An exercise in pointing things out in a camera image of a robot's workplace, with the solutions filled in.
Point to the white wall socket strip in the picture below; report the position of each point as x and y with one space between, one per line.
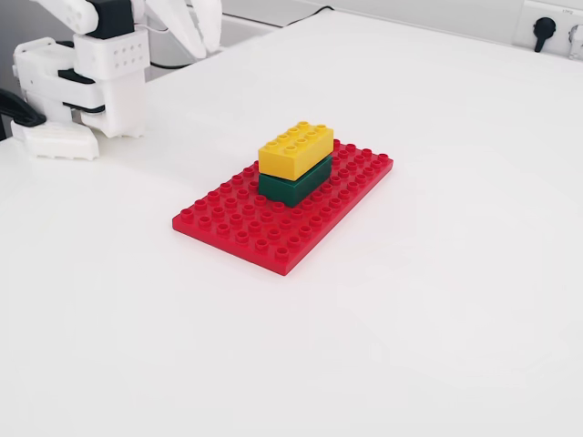
551 23

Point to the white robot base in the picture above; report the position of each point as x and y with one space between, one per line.
59 141

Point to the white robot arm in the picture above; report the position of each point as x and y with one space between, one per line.
114 77

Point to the green lego brick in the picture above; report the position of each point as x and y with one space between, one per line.
296 186

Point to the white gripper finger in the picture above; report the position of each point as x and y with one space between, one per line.
211 27
180 25

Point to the yellow lego brick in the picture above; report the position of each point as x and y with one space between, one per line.
293 155

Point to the red lego baseplate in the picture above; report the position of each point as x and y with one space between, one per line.
255 223

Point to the black power plug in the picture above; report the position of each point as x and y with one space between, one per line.
543 29

